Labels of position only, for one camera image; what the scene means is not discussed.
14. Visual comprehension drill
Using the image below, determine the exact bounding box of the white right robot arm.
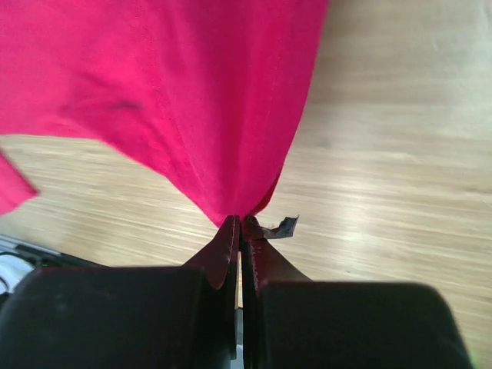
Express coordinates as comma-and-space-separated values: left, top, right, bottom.
1, 216, 473, 368

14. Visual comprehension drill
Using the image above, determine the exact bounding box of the aluminium frame rail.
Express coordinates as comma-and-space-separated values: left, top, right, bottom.
1, 234, 61, 267

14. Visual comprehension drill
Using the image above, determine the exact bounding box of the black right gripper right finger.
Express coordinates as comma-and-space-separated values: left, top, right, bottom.
241, 217, 473, 368

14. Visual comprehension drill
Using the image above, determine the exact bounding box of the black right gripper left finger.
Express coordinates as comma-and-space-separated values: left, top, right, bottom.
1, 216, 241, 368

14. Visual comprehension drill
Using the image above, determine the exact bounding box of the pink red t shirt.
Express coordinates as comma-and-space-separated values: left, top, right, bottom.
1, 1, 327, 224

